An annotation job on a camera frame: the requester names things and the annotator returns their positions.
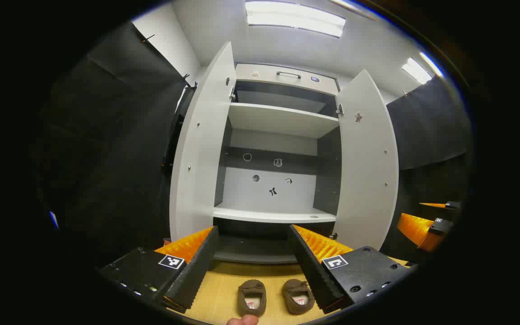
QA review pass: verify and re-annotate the black backdrop cloth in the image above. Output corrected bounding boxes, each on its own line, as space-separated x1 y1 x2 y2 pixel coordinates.
30 20 197 271
384 77 473 267

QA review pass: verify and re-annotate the small ceiling light panel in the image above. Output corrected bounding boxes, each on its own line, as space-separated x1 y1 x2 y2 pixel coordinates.
401 52 443 85

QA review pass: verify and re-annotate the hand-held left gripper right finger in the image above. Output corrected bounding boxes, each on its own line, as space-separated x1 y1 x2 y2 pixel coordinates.
287 224 412 315

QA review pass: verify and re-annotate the white cabinet drawer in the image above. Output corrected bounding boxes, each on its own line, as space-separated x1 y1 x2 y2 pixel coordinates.
235 63 338 96

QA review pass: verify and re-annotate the white shoe cabinet door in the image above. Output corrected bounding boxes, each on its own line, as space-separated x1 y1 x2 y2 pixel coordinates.
169 42 237 242
332 69 399 251

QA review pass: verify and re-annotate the brown fuzzy shoe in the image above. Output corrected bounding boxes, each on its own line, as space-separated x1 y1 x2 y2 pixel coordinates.
282 279 316 315
237 279 267 317

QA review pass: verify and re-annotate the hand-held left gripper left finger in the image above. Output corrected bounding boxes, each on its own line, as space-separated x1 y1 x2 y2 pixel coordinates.
97 226 220 314

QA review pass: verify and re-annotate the large ceiling light panel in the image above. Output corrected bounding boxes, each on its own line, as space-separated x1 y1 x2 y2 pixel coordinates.
246 0 346 37

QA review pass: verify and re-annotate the white shoe cabinet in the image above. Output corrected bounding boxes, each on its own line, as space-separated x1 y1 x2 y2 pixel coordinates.
214 63 343 265

